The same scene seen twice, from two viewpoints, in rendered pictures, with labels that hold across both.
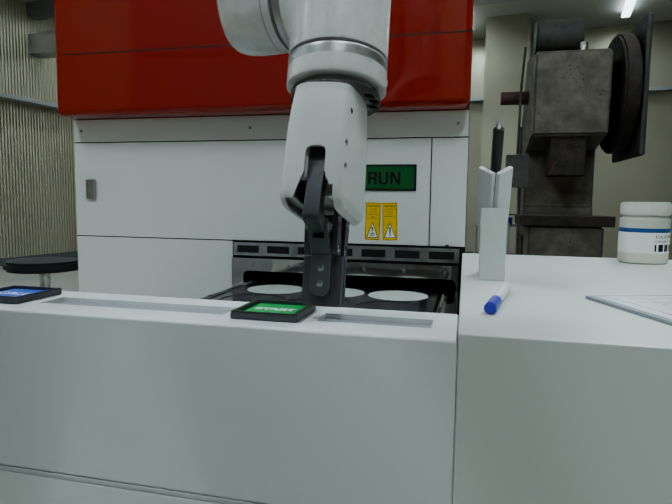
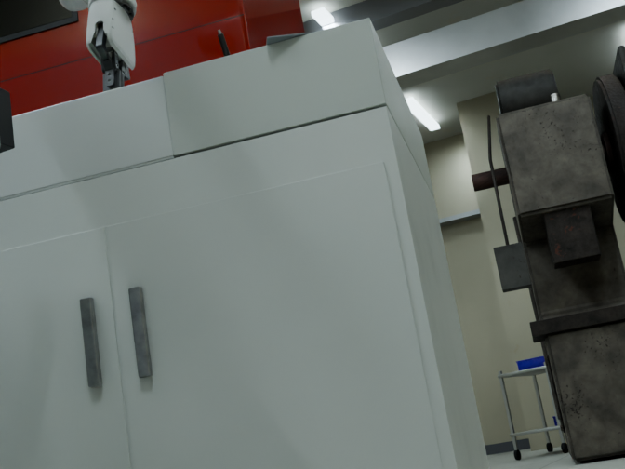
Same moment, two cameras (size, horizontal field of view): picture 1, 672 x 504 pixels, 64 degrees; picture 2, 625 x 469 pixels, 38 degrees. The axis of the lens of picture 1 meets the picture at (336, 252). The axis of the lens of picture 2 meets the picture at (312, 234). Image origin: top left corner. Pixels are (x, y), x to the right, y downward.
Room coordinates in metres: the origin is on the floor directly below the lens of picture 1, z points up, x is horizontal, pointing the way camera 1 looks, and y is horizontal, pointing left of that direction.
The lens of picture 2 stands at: (-1.01, -0.25, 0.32)
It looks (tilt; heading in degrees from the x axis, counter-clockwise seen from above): 14 degrees up; 359
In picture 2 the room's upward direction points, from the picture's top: 10 degrees counter-clockwise
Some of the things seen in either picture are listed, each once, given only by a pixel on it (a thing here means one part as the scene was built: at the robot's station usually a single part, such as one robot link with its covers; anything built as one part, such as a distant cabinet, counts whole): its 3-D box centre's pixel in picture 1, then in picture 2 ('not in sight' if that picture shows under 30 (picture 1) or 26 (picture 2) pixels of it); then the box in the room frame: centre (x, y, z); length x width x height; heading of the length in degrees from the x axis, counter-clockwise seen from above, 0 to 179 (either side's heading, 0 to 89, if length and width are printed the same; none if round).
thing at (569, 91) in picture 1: (566, 163); (578, 247); (5.39, -2.26, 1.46); 1.47 x 1.31 x 2.92; 155
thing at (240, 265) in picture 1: (340, 285); not in sight; (1.02, -0.01, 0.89); 0.44 x 0.02 x 0.10; 77
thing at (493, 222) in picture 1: (492, 222); not in sight; (0.65, -0.19, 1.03); 0.06 x 0.04 x 0.13; 167
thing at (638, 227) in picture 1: (644, 232); not in sight; (0.84, -0.48, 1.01); 0.07 x 0.07 x 0.10
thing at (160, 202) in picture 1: (255, 218); not in sight; (1.07, 0.16, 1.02); 0.81 x 0.03 x 0.40; 77
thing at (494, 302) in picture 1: (500, 295); not in sight; (0.49, -0.15, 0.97); 0.14 x 0.01 x 0.01; 157
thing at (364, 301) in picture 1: (318, 305); not in sight; (0.81, 0.03, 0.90); 0.34 x 0.34 x 0.01; 77
